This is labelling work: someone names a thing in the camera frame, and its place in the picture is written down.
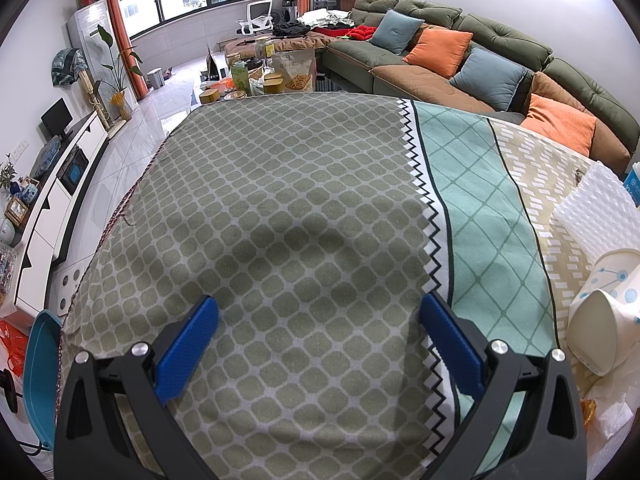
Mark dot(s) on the dark coffee table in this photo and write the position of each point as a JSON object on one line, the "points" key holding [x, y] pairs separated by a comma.
{"points": [[325, 84]]}

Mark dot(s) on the green and brown sofa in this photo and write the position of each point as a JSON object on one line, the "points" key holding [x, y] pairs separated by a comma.
{"points": [[510, 35]]}

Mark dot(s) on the white plastic bag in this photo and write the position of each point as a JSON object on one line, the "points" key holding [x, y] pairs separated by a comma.
{"points": [[615, 420]]}

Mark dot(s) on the grey trash can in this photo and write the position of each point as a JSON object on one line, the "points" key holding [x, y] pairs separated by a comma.
{"points": [[156, 79]]}

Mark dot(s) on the white office chair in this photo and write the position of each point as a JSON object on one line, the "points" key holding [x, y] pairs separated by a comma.
{"points": [[260, 12]]}

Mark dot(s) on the orange plastic bag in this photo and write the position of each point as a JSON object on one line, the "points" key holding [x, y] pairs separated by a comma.
{"points": [[10, 345]]}

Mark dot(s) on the photo frame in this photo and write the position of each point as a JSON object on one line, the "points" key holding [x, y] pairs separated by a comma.
{"points": [[16, 210]]}

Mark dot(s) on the standing fan with patterned cover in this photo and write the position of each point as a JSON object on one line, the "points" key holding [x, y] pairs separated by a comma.
{"points": [[67, 65]]}

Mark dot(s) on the blue chair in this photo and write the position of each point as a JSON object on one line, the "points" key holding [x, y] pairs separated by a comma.
{"points": [[40, 375]]}

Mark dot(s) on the orange cushion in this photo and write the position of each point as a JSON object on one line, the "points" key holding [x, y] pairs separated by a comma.
{"points": [[560, 122], [437, 50]]}

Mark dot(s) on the white television cabinet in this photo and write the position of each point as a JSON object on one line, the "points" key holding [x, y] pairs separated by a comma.
{"points": [[45, 210]]}

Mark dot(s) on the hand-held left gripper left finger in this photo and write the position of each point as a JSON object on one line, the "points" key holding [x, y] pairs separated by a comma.
{"points": [[185, 350]]}

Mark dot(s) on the black monitor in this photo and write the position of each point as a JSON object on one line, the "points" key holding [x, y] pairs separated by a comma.
{"points": [[56, 117]]}

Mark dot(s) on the green carton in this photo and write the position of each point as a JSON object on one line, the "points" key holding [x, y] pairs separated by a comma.
{"points": [[240, 77]]}

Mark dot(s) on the tall leafy plant yellow vase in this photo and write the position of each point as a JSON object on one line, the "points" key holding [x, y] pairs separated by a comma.
{"points": [[120, 95]]}

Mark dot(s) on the blue cup with white lid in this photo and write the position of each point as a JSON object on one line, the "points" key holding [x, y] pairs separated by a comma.
{"points": [[634, 185]]}

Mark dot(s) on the white standing air conditioner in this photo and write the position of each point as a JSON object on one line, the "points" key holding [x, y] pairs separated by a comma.
{"points": [[92, 35]]}

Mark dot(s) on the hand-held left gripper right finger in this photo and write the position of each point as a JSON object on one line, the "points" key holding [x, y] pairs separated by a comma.
{"points": [[452, 345]]}

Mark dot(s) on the white clothes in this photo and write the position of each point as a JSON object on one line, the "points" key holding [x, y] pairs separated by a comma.
{"points": [[330, 21]]}

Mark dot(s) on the black clothes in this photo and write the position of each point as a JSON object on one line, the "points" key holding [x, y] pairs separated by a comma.
{"points": [[290, 29]]}

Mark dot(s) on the white foam fruit net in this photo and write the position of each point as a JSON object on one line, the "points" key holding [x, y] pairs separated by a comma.
{"points": [[595, 210]]}

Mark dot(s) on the glass jar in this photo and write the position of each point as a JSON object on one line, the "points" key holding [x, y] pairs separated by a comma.
{"points": [[263, 49]]}

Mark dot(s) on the blue cushion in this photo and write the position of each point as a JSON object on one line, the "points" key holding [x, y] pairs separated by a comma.
{"points": [[487, 77], [395, 32]]}

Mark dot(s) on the white blue-dotted paper cup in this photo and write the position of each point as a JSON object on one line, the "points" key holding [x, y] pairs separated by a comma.
{"points": [[600, 320]]}

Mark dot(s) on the blue and white vase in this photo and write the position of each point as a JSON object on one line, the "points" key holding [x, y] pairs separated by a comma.
{"points": [[26, 194]]}

